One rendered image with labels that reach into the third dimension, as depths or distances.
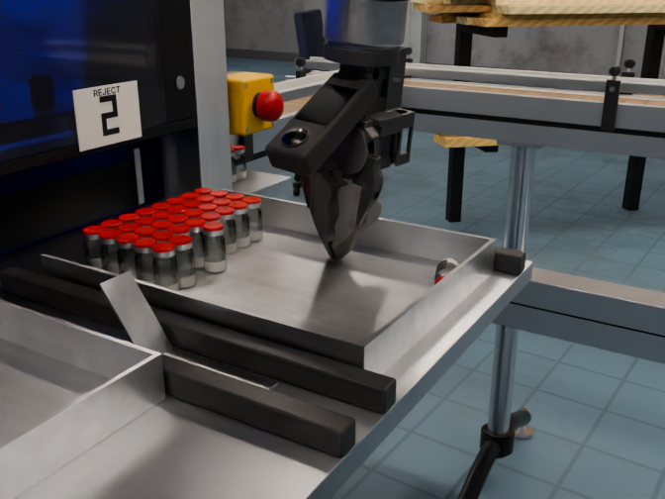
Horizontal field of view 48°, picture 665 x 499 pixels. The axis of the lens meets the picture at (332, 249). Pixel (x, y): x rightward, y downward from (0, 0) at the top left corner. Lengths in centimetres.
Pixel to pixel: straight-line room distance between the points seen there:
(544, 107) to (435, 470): 93
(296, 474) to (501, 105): 116
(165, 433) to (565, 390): 191
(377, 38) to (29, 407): 41
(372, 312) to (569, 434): 154
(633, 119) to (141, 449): 116
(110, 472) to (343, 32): 41
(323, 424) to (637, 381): 203
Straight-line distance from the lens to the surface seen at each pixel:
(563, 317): 163
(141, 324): 59
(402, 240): 77
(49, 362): 60
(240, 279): 71
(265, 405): 48
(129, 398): 51
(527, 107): 151
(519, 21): 316
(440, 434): 206
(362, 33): 67
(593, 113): 148
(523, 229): 161
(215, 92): 93
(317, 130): 64
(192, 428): 50
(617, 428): 221
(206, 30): 91
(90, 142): 79
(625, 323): 160
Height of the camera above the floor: 116
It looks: 20 degrees down
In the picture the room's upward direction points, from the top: straight up
